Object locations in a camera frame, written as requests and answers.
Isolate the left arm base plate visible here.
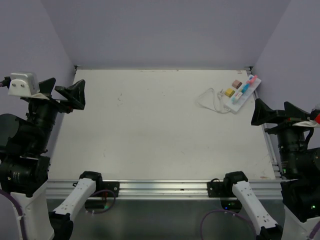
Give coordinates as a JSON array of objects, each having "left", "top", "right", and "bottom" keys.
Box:
[{"left": 92, "top": 181, "right": 120, "bottom": 198}]

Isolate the yellow plug adapter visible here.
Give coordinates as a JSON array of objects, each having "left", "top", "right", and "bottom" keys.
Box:
[{"left": 224, "top": 88, "right": 235, "bottom": 98}]

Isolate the aluminium rail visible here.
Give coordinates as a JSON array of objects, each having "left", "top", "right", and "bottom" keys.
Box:
[
  {"left": 245, "top": 66, "right": 282, "bottom": 180},
  {"left": 46, "top": 179, "right": 282, "bottom": 200}
]

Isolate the aluminium front rail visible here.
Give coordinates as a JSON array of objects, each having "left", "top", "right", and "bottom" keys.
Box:
[{"left": 46, "top": 179, "right": 282, "bottom": 200}]

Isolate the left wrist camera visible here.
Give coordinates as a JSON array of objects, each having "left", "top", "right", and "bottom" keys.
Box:
[{"left": 8, "top": 72, "right": 40, "bottom": 97}]

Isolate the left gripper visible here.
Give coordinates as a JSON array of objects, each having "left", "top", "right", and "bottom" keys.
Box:
[{"left": 26, "top": 76, "right": 85, "bottom": 151}]

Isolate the blue plug adapter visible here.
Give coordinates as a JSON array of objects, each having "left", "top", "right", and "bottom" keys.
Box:
[{"left": 241, "top": 83, "right": 250, "bottom": 93}]

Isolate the brown plug adapter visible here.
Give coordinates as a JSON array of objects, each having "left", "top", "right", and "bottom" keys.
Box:
[{"left": 232, "top": 80, "right": 243, "bottom": 89}]

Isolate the aluminium right side rail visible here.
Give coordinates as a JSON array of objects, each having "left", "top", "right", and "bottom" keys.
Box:
[{"left": 245, "top": 66, "right": 282, "bottom": 180}]

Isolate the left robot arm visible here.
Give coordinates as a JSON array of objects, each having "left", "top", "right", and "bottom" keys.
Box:
[{"left": 0, "top": 77, "right": 104, "bottom": 240}]

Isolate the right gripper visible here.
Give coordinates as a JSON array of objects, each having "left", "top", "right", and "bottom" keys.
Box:
[{"left": 251, "top": 96, "right": 318, "bottom": 173}]

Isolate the pink plug adapter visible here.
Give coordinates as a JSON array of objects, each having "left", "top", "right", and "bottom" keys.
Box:
[{"left": 246, "top": 75, "right": 258, "bottom": 85}]

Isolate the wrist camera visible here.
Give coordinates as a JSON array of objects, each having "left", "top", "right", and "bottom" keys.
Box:
[
  {"left": 8, "top": 72, "right": 40, "bottom": 97},
  {"left": 293, "top": 104, "right": 320, "bottom": 128}
]

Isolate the white power strip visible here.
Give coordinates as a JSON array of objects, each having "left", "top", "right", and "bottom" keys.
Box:
[{"left": 223, "top": 77, "right": 262, "bottom": 114}]

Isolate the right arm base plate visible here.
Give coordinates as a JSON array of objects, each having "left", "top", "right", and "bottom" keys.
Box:
[{"left": 206, "top": 178, "right": 235, "bottom": 198}]

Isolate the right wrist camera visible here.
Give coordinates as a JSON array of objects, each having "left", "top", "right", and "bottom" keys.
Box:
[{"left": 293, "top": 104, "right": 320, "bottom": 128}]

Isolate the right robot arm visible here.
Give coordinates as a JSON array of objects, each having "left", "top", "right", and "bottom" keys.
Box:
[{"left": 222, "top": 98, "right": 320, "bottom": 240}]

